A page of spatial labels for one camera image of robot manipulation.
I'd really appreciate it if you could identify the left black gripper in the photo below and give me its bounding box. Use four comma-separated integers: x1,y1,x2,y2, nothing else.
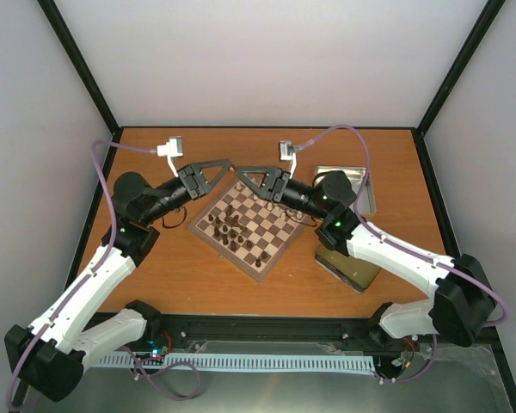
144,159,232,224

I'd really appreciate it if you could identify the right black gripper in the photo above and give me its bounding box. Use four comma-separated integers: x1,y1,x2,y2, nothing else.
234,167,328,221

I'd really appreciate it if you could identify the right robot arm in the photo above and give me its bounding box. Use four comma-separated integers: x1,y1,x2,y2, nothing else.
235,166,495,347

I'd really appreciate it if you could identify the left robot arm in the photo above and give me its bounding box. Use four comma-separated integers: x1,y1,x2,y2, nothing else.
4,159,231,402

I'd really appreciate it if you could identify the green circuit board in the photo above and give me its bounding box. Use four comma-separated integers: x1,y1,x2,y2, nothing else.
150,337,172,358

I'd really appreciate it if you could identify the wooden chessboard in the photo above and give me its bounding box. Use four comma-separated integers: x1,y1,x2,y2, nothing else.
188,178,316,282

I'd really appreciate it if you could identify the silver open tin box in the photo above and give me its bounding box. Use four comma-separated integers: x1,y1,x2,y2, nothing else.
312,166,377,216

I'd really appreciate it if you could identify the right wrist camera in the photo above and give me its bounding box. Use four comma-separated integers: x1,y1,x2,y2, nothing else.
279,140,298,177

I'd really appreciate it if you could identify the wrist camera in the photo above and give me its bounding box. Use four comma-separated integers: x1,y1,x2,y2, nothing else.
156,136,183,177
279,140,298,177

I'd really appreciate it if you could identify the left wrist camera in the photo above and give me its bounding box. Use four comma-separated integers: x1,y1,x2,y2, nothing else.
156,136,183,177

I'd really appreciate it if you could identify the black enclosure frame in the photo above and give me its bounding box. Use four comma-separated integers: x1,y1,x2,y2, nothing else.
12,1,516,412

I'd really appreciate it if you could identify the light blue cable duct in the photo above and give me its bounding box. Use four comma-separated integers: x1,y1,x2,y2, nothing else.
85,352,378,373

